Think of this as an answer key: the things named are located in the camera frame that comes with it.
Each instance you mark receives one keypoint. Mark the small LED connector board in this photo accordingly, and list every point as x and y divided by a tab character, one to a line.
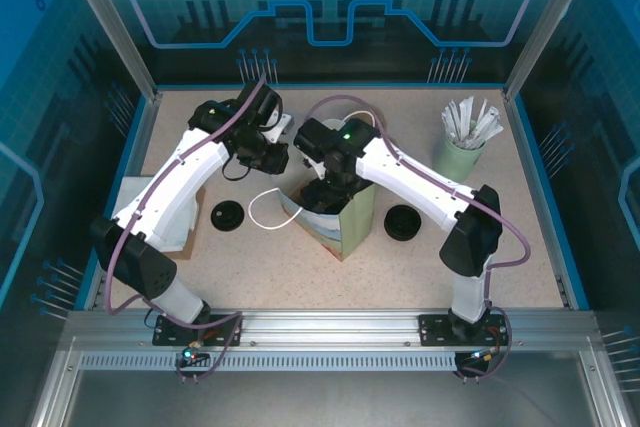
482	356
192	355

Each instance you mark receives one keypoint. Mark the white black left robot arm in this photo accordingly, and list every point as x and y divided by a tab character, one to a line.
175	182

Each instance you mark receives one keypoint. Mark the white paper wrapped stirrer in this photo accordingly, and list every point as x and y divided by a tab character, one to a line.
482	114
492	119
492	133
469	114
458	117
447	119

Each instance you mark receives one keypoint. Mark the white paper bag green sides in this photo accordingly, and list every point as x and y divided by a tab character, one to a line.
357	227

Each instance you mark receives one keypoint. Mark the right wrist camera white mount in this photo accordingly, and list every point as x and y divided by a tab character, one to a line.
315	167

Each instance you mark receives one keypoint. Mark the aluminium frame rail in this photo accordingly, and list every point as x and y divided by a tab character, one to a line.
330	329

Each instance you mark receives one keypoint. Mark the aluminium frame post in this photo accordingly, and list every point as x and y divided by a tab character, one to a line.
115	32
545	32

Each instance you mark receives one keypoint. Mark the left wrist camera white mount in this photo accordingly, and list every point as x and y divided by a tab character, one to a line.
280	124

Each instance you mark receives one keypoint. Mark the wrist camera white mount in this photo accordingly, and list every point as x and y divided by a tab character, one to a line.
280	124
315	167

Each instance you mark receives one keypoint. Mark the mint green cylindrical holder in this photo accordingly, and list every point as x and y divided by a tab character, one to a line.
452	162

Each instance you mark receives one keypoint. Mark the grey metal base panel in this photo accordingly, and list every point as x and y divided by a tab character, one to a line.
325	402

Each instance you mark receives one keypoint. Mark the blue table edge trim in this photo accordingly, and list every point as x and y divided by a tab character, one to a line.
551	207

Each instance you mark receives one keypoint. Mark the stack of black cup lids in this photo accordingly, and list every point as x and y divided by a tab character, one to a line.
402	224

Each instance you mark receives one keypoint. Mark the black cup lid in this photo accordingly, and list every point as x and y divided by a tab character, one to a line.
227	217

